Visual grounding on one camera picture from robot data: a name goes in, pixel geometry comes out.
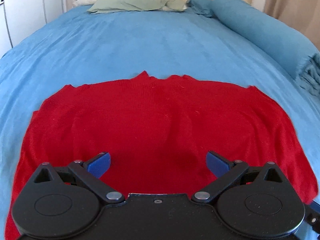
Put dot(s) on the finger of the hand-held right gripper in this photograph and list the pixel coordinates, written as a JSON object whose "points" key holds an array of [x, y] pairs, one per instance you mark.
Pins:
{"points": [[314, 215]]}

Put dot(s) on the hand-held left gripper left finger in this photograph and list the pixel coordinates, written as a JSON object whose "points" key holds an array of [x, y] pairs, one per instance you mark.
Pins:
{"points": [[98, 166]]}

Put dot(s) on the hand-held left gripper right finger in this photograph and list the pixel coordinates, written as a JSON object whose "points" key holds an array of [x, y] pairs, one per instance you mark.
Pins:
{"points": [[216, 166]]}

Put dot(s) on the red knit sweater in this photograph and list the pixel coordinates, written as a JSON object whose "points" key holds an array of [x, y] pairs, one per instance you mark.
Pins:
{"points": [[162, 120]]}

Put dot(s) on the blue bed sheet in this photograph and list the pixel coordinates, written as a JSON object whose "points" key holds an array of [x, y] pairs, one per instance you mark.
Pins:
{"points": [[125, 45]]}

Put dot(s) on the blue bolster pillow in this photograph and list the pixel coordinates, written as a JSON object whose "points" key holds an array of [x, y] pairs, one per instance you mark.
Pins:
{"points": [[262, 32]]}

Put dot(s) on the green pillow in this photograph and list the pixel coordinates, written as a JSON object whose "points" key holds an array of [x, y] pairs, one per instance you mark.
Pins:
{"points": [[130, 3]]}

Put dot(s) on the white wardrobe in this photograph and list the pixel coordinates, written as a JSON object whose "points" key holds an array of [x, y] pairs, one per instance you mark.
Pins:
{"points": [[25, 10]]}

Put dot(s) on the beige curtain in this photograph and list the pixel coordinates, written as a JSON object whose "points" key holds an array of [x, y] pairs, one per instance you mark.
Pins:
{"points": [[292, 2]]}

